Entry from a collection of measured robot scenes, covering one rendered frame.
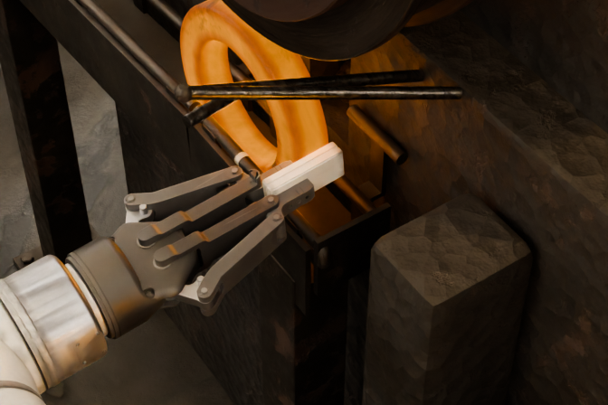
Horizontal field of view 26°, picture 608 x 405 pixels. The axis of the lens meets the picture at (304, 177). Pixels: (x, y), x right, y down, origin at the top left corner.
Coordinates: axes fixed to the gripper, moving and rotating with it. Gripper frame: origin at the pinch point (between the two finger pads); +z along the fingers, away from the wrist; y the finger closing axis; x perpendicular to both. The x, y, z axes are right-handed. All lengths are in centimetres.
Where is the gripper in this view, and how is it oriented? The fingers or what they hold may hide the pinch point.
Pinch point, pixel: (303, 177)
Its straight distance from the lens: 107.5
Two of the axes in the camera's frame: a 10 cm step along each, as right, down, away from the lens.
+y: 5.6, 6.0, -5.7
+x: -0.7, -6.5, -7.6
